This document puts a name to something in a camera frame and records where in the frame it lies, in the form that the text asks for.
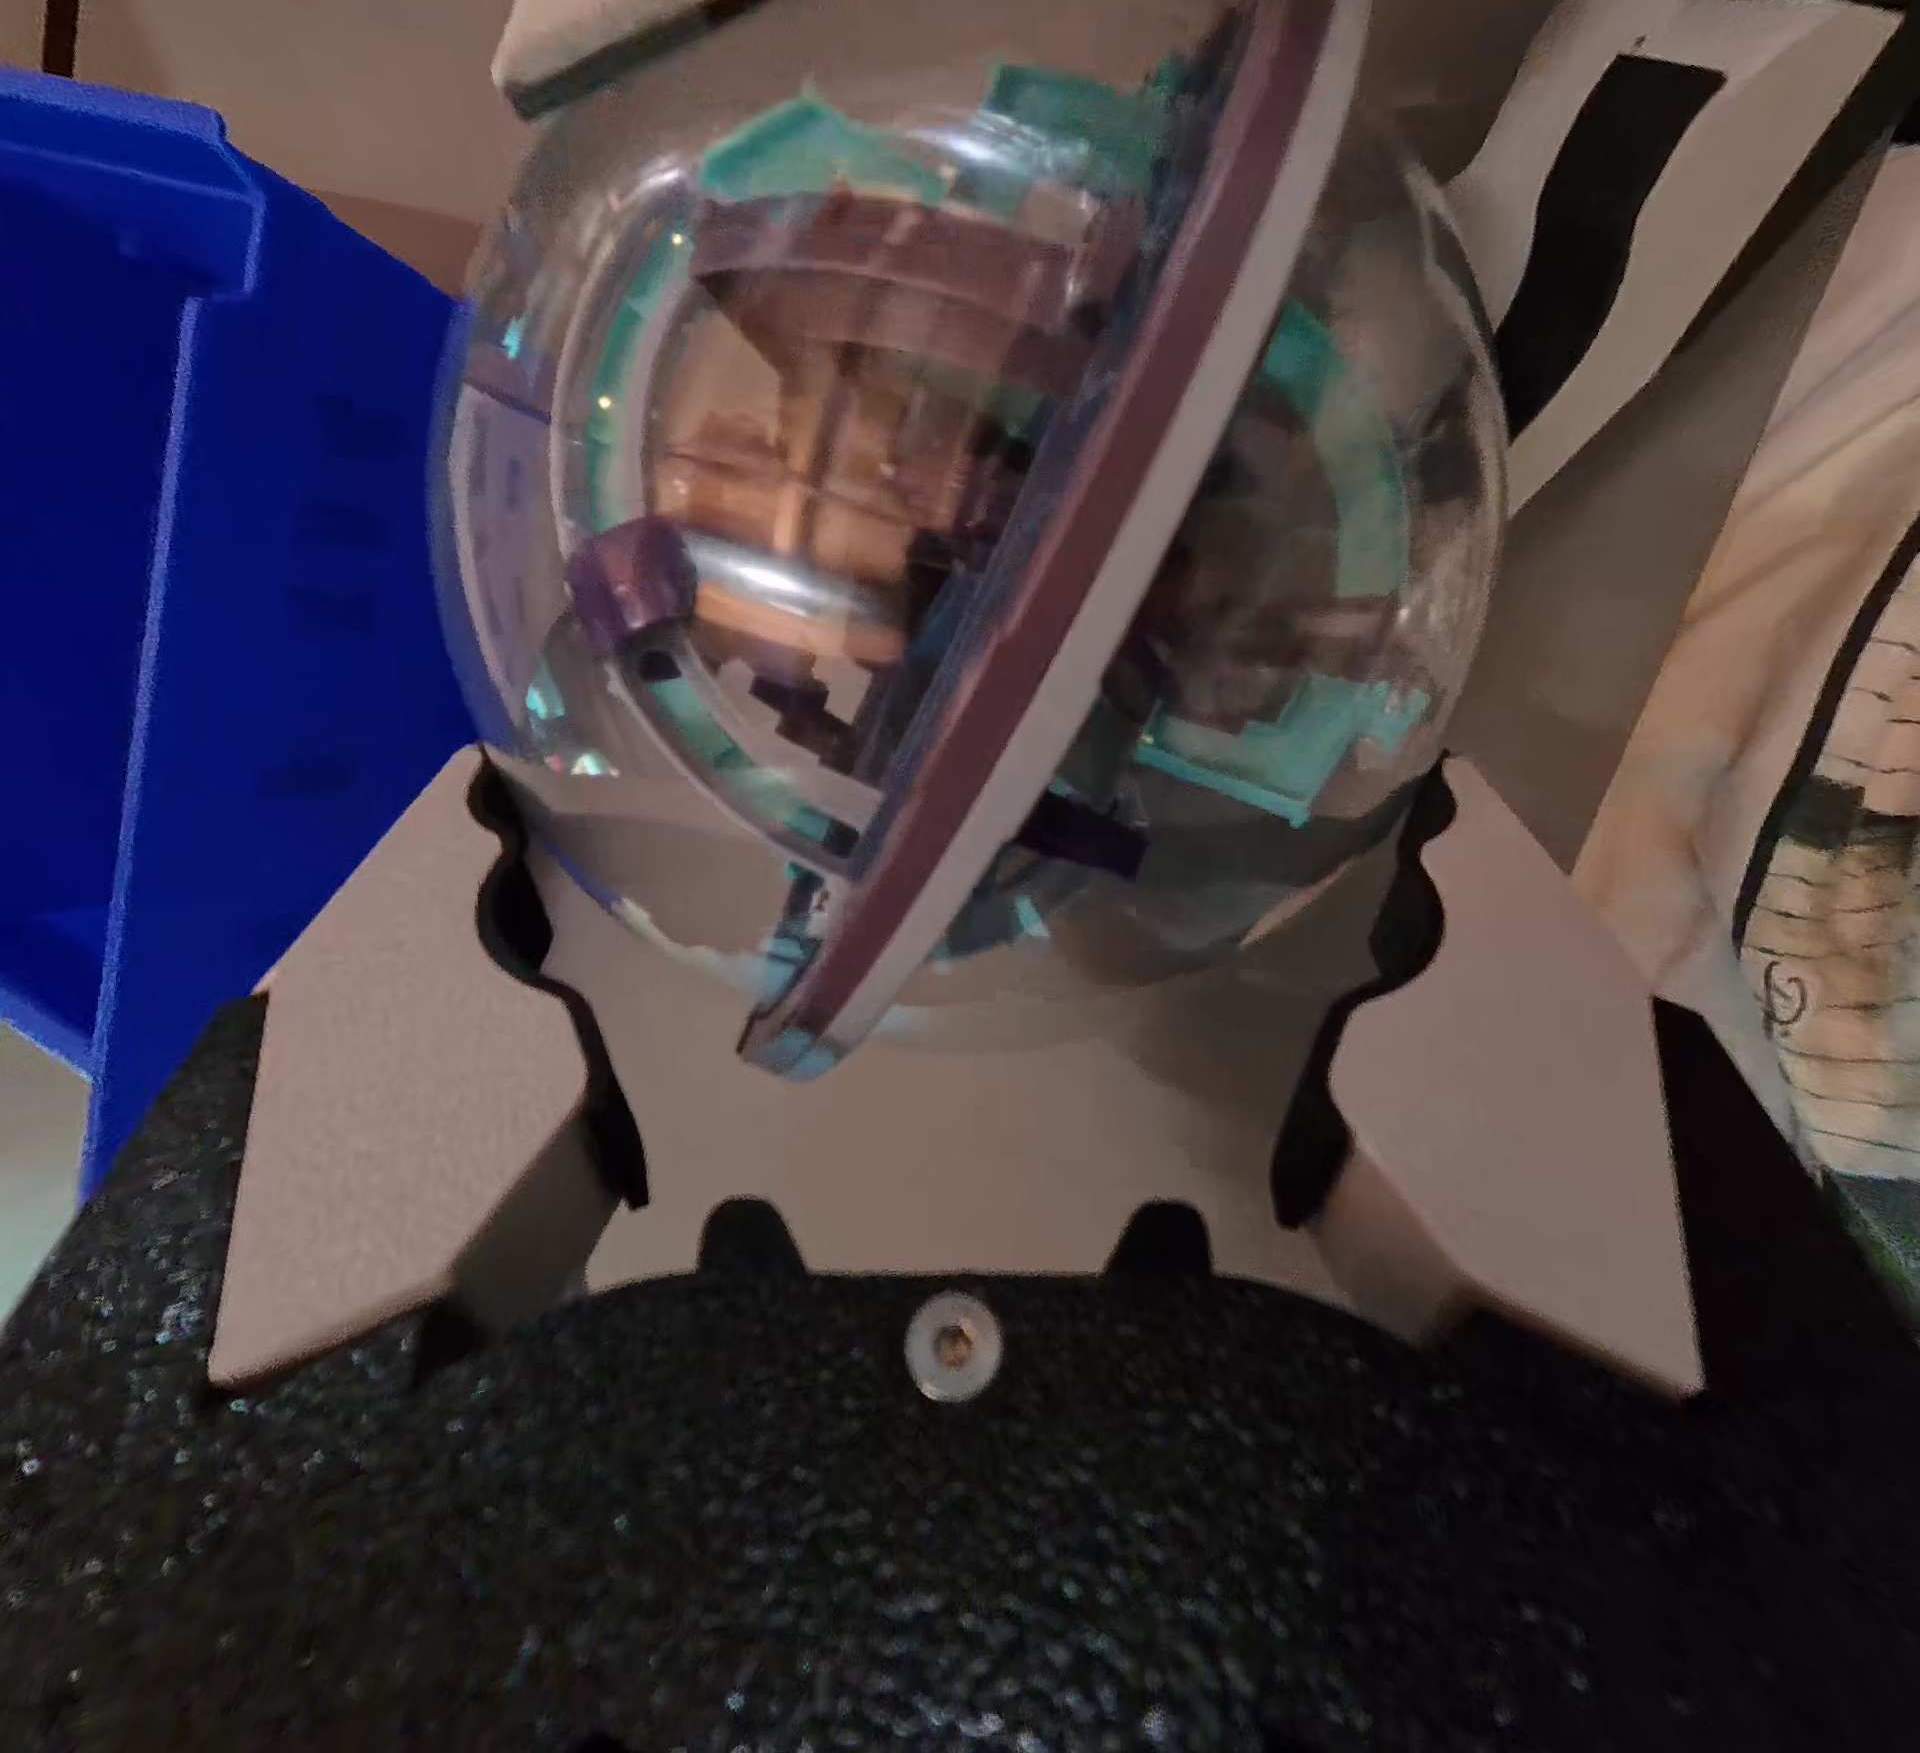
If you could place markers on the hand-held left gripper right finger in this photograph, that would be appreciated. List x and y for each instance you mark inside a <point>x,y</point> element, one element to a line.
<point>1514,1139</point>

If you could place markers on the blue plastic bin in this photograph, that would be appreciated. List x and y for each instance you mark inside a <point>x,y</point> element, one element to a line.
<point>150,586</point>

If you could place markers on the clear maze ball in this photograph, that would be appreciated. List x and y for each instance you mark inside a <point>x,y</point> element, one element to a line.
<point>932,480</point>

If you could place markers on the person's printed shirt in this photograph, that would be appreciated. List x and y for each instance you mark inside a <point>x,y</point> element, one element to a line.
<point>1772,660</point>

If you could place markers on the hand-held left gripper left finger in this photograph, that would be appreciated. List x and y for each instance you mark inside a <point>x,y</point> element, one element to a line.
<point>391,1109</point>

